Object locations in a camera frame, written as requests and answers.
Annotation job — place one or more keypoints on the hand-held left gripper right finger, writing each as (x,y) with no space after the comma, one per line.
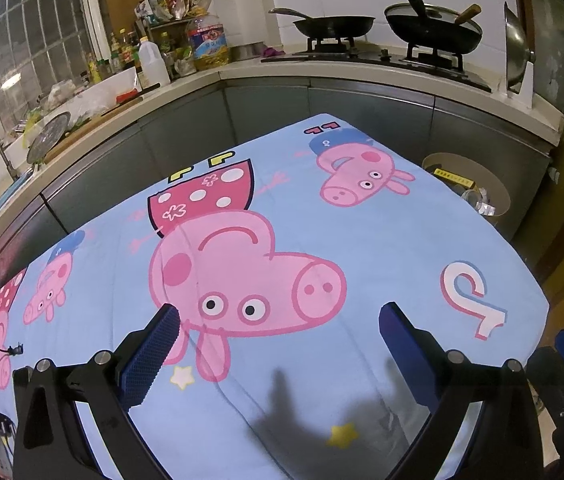
(407,345)

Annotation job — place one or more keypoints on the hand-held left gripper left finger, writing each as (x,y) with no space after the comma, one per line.
(149,355)

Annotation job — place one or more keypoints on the clear bottle with green label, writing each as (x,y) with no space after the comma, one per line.
(479,202)

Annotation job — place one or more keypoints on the long yellow box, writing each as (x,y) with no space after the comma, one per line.
(454,176)

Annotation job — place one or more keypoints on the round tan trash bin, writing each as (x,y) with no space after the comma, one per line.
(501,195)

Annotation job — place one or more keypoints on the cartoon pig printed cloth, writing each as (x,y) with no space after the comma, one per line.
(387,240)

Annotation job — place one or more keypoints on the blue tray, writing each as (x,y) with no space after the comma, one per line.
(9,195)

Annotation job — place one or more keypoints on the long wooden cutting board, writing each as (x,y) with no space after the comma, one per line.
(101,119)

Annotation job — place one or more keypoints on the round glass pot lid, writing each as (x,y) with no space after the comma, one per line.
(49,135)

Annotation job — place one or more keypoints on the kitchen counter with grey cabinets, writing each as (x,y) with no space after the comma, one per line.
(312,105)

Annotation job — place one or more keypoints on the kitchen knife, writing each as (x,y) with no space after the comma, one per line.
(146,90)

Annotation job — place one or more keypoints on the white holder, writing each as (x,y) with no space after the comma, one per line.
(524,90)

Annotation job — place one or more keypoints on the white plastic tray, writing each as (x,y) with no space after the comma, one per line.
(106,87)

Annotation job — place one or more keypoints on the white plastic bag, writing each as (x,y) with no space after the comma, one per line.
(61,92)

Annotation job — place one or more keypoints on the white plastic jug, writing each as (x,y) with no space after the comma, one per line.
(154,67)

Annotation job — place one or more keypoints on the black gas stove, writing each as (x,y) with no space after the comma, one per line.
(362,57)

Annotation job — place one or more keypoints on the row of sauce bottles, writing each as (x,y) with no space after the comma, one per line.
(116,52)

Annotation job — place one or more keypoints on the large cooking oil bottle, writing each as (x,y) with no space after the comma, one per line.
(209,45)

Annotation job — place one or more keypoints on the steel bowl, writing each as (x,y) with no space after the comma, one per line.
(247,52)

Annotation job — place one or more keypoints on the purple cloth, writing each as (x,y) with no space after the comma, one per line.
(272,52)

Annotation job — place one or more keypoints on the black frying pan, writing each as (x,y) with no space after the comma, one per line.
(332,25)

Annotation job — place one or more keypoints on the window with grille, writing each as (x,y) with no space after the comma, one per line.
(36,35)

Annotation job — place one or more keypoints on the pile of food packets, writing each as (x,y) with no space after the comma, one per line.
(171,5)

